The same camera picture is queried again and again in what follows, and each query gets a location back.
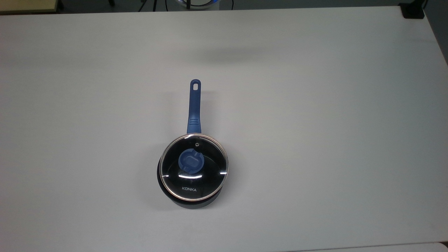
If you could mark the glass lid with blue knob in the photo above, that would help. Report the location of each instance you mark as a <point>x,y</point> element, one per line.
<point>191,161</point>

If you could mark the black tripod legs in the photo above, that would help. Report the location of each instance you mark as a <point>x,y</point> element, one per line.
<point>154,5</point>

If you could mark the black clamp block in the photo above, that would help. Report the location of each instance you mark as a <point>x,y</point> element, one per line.
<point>412,11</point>

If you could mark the wooden side table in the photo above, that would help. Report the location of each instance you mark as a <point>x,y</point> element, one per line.
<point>24,5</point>

